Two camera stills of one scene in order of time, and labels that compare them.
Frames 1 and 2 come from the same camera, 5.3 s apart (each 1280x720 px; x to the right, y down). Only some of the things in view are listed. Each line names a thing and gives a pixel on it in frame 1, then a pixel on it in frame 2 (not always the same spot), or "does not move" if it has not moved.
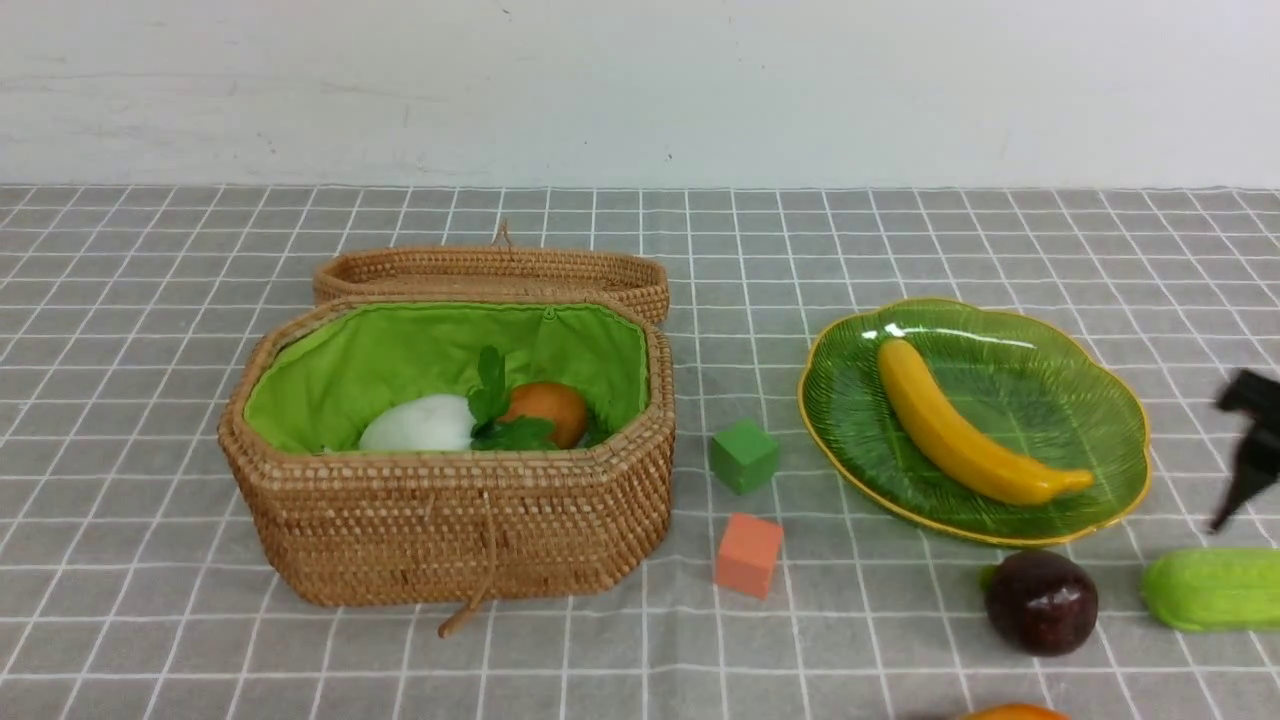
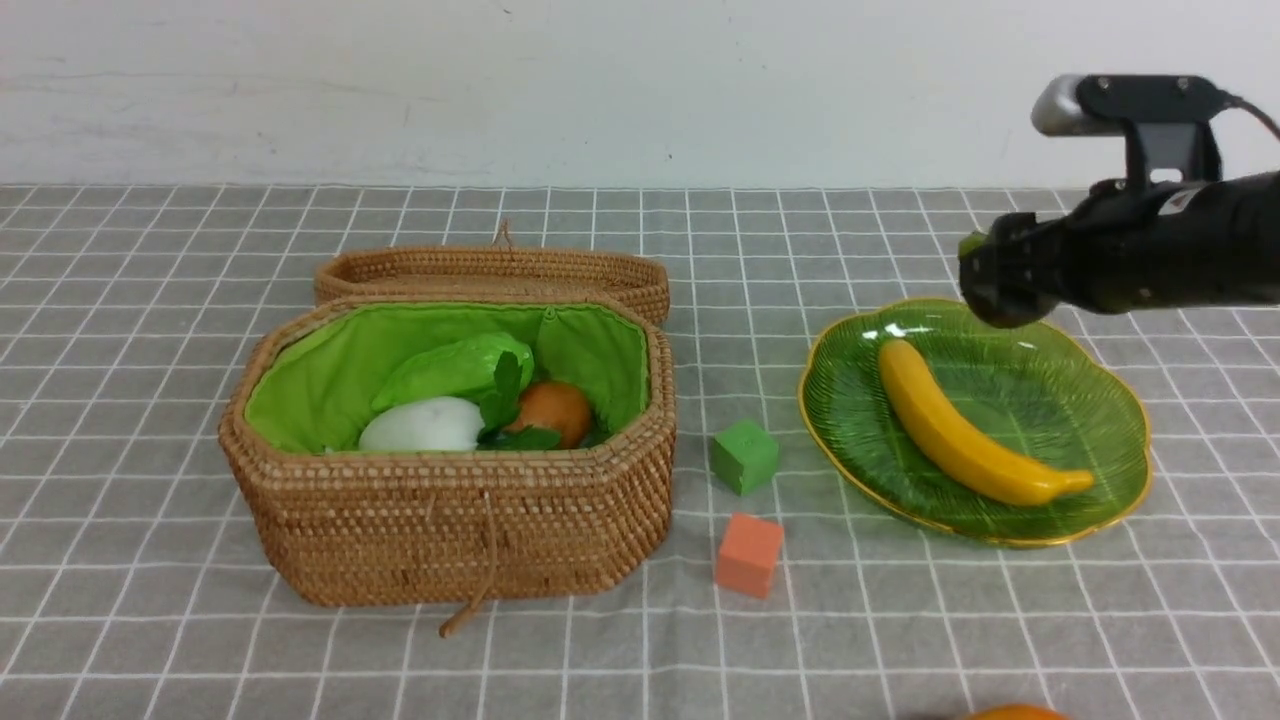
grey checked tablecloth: [127, 313] does not move
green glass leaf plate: [1019, 388] does not move
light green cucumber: [1214, 588] to [461, 367]
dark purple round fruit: [1042, 601] to [1006, 286]
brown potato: [553, 402] does not move
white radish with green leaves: [435, 423] does not move
